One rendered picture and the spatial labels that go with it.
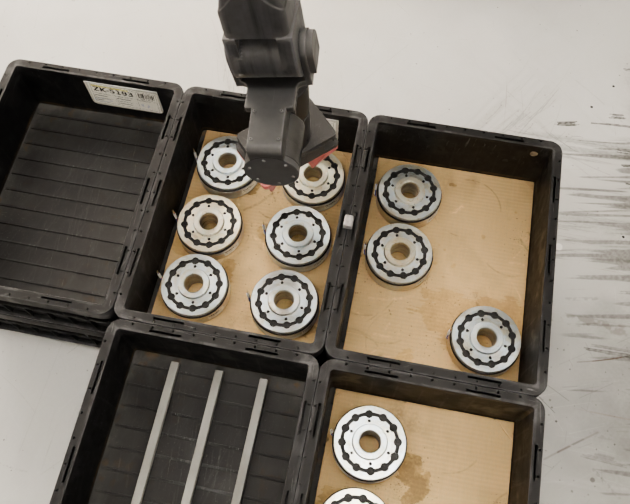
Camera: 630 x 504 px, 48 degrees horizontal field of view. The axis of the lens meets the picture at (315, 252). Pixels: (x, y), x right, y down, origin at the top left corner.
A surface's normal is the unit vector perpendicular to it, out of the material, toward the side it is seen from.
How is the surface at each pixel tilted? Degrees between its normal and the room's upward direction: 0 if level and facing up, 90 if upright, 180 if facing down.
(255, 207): 0
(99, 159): 0
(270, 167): 91
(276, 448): 0
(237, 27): 82
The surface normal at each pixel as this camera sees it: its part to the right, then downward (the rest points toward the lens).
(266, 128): -0.16, -0.33
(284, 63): -0.12, 0.84
